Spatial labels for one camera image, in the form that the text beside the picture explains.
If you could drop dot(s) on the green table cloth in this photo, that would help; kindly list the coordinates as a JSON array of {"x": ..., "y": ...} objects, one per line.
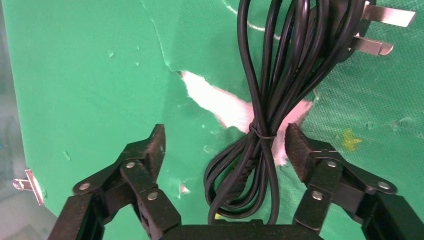
[{"x": 99, "y": 82}]

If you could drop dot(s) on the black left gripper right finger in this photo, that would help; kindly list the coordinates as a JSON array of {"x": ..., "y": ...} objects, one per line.
[{"x": 324, "y": 172}]

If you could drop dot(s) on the silver binder clip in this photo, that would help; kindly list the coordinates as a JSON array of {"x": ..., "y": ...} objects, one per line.
[{"x": 33, "y": 185}]

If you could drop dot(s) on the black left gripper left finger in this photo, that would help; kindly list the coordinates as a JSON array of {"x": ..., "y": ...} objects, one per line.
[{"x": 132, "y": 172}]

